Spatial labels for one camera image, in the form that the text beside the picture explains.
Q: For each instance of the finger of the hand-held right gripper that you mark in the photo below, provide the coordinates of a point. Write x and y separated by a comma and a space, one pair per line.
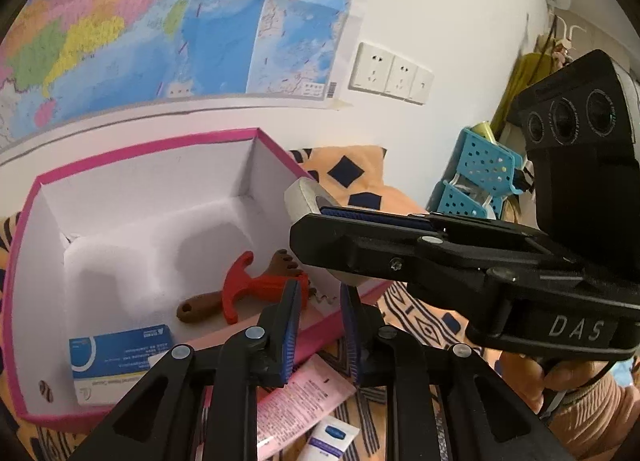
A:
380, 217
360, 251

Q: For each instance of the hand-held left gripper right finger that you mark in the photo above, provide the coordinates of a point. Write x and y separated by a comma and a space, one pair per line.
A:
350, 341

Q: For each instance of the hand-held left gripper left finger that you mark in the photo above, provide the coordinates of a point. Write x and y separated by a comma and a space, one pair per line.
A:
291, 336

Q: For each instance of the pink tube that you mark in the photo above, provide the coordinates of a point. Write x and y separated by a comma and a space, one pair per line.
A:
305, 391

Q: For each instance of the red corkscrew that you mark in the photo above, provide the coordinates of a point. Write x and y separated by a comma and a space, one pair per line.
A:
240, 291

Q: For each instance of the white tape roll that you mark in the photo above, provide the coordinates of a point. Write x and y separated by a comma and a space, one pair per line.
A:
302, 196

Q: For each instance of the brown wooden scratcher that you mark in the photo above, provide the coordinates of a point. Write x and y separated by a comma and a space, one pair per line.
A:
200, 308

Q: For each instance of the blue and white medicine box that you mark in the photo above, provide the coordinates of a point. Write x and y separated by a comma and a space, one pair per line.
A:
115, 356

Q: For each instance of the pink cardboard box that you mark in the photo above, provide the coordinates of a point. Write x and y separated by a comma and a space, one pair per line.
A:
150, 181

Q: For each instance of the person's right hand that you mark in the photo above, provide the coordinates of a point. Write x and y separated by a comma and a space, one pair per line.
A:
525, 381

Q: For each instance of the orange patterned cloth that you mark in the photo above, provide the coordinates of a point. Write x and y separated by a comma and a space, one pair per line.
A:
372, 161

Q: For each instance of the blue perforated rack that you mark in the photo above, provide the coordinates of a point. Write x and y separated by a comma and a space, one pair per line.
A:
480, 161

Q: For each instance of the small white tube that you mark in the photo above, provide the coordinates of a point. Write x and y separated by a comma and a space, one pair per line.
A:
330, 441

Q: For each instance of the yellow-green item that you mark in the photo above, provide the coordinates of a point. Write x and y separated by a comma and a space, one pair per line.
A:
484, 131

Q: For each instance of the yellow hanging cloth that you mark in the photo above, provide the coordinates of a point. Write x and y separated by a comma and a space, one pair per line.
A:
520, 86

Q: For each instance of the white wall switch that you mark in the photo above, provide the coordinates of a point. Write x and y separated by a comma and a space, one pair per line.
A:
423, 87

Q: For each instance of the white wall socket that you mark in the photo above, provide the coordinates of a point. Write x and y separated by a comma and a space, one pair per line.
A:
402, 77
372, 66

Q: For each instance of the wall coat hook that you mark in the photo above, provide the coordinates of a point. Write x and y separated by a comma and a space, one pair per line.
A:
565, 38

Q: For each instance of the wall map poster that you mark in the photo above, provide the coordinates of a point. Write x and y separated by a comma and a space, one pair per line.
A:
150, 16

